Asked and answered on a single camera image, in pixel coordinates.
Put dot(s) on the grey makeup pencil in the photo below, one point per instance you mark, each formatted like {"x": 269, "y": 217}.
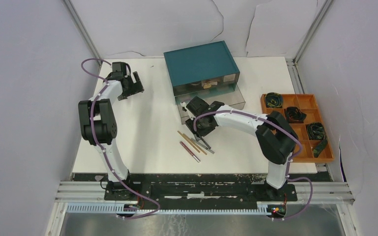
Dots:
{"x": 202, "y": 145}

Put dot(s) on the rolled dark tie top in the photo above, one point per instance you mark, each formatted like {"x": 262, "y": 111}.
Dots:
{"x": 273, "y": 100}

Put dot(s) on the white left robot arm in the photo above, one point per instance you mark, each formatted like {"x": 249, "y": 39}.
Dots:
{"x": 97, "y": 119}

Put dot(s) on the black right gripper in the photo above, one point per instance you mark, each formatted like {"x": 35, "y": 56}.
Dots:
{"x": 201, "y": 132}

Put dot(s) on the teal drawer organizer box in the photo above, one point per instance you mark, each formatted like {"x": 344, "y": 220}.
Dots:
{"x": 199, "y": 63}

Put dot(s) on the red silver lip pencil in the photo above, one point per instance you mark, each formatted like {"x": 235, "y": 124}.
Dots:
{"x": 190, "y": 152}

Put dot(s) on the pink makeup pencil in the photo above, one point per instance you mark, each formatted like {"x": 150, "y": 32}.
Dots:
{"x": 204, "y": 142}

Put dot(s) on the rolled dark tie right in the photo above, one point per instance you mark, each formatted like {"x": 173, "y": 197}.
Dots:
{"x": 316, "y": 132}

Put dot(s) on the gold pencil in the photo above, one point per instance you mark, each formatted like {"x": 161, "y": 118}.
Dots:
{"x": 187, "y": 143}
{"x": 194, "y": 144}

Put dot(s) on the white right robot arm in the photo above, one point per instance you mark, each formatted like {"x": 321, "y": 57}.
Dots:
{"x": 276, "y": 138}

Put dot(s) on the rolled dark tie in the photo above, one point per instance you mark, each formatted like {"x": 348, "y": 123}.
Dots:
{"x": 294, "y": 115}
{"x": 273, "y": 100}
{"x": 316, "y": 132}

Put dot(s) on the rolled dark tie middle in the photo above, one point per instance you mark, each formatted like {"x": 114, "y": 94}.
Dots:
{"x": 294, "y": 115}

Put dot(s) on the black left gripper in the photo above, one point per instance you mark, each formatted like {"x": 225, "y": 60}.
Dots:
{"x": 136, "y": 87}

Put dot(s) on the gold pencil left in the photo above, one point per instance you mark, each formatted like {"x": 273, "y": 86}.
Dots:
{"x": 187, "y": 143}

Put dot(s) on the clear acrylic drawer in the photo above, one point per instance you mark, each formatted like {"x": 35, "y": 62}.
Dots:
{"x": 229, "y": 95}
{"x": 217, "y": 82}

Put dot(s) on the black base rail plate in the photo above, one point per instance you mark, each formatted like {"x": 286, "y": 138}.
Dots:
{"x": 190, "y": 191}

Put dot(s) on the aluminium frame rail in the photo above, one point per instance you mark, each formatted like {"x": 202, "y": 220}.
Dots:
{"x": 81, "y": 28}

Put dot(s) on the gold pencil right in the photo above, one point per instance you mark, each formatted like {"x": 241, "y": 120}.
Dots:
{"x": 194, "y": 144}

